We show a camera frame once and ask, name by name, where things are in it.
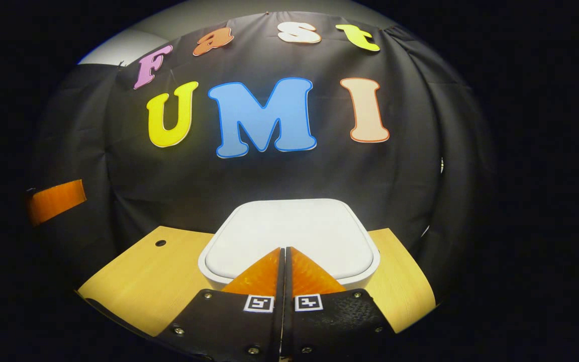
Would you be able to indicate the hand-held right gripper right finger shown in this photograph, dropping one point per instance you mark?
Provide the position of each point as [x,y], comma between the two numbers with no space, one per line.
[334,327]

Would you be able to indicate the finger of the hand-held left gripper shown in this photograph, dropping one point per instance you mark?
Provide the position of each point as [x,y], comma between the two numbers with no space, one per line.
[56,202]

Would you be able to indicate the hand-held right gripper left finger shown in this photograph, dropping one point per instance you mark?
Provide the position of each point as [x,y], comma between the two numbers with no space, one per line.
[239,327]

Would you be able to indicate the white desktop garbage bin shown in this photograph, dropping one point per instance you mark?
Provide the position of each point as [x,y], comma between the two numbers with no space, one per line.
[289,231]

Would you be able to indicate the black backdrop cloth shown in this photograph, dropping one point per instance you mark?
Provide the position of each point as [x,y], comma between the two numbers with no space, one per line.
[269,176]

